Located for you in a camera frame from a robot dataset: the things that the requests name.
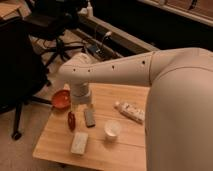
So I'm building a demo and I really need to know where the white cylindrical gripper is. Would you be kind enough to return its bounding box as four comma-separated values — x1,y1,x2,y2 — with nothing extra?
71,83,92,104

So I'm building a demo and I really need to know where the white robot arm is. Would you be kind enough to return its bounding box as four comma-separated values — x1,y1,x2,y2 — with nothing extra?
59,48,213,171

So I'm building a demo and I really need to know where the red bowl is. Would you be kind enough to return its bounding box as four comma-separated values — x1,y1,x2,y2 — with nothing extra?
51,89,71,109

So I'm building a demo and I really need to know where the red round lid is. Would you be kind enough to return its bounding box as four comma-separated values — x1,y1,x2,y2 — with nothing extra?
68,112,76,131

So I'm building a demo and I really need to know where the black power strip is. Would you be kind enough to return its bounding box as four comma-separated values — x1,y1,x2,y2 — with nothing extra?
87,45,117,61

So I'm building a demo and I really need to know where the white paper cup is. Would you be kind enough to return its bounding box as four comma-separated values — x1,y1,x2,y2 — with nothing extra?
104,120,121,141

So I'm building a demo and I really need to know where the white tube package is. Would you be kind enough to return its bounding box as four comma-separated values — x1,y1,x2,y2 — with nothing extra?
114,101,145,124

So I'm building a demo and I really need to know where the dark chair at left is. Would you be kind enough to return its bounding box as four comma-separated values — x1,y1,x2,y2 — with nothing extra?
0,17,51,140

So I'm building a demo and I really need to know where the black office chair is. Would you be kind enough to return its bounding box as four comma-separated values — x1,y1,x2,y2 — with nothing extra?
24,0,87,67

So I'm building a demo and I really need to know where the white bottle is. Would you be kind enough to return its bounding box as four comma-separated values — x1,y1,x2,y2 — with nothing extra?
87,0,93,17

